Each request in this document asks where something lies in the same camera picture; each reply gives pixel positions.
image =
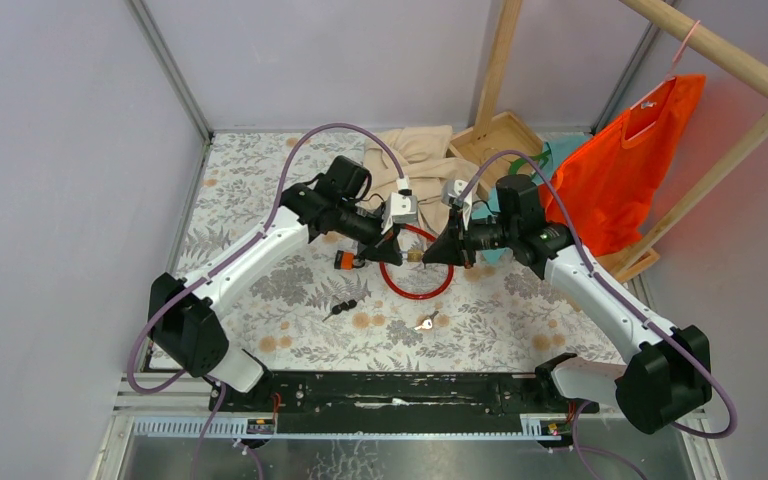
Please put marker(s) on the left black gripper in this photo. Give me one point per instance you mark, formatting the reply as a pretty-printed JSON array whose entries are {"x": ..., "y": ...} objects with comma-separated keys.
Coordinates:
[{"x": 383, "y": 248}]

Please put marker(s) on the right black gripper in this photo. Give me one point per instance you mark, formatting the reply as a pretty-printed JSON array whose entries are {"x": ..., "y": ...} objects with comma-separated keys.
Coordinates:
[{"x": 452, "y": 247}]

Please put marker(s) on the red cable lock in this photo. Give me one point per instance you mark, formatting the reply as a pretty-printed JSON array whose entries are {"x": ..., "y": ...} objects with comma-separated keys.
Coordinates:
[{"x": 417, "y": 281}]

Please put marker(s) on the small black key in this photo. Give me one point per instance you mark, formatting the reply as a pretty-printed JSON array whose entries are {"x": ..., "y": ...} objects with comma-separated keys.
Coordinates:
[{"x": 341, "y": 307}]

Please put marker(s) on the silver key pair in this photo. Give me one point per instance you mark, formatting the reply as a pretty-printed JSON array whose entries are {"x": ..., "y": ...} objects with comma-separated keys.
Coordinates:
[{"x": 427, "y": 322}]

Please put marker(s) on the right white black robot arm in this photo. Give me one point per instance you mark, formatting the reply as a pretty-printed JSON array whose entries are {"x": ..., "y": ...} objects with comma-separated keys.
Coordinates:
[{"x": 665, "y": 370}]

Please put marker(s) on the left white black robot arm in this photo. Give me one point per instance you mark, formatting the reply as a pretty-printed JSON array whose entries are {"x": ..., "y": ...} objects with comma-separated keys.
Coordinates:
[{"x": 184, "y": 314}]

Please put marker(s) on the floral patterned mat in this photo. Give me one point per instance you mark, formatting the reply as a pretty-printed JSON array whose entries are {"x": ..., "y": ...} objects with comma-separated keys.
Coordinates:
[{"x": 492, "y": 317}]

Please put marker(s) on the beige crumpled cloth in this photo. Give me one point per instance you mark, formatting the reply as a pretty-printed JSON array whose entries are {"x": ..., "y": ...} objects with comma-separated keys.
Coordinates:
[{"x": 423, "y": 155}]

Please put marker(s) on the wooden clothes rack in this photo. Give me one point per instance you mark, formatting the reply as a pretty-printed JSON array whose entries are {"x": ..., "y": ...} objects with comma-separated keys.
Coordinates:
[{"x": 494, "y": 128}]

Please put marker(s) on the teal t-shirt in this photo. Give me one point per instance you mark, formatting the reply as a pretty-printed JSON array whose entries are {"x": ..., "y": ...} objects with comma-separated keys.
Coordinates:
[{"x": 557, "y": 147}]

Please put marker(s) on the orange t-shirt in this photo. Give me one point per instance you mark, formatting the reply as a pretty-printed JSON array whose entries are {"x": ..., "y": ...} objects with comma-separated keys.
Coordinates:
[{"x": 608, "y": 184}]

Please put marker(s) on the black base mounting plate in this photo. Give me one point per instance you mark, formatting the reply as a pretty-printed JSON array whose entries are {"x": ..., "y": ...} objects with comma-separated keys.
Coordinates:
[{"x": 400, "y": 403}]

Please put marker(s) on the pink clothes hanger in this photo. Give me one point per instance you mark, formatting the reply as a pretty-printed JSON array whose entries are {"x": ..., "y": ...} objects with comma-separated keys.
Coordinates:
[{"x": 669, "y": 73}]

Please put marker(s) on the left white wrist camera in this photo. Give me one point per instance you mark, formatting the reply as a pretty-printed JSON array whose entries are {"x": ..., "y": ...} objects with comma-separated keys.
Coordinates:
[{"x": 401, "y": 206}]

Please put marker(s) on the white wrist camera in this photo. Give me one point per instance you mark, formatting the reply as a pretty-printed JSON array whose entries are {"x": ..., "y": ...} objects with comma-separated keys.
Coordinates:
[
  {"x": 458, "y": 197},
  {"x": 401, "y": 206}
]

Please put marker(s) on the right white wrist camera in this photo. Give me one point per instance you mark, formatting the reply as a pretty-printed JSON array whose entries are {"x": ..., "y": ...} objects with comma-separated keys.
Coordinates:
[{"x": 458, "y": 197}]

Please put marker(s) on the right aluminium frame rail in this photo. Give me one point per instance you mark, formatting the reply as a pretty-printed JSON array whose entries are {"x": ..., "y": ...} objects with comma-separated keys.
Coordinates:
[{"x": 628, "y": 74}]

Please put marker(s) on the aluminium frame rail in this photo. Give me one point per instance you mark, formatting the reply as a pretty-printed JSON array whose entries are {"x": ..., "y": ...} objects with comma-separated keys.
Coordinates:
[
  {"x": 628, "y": 74},
  {"x": 169, "y": 66}
]

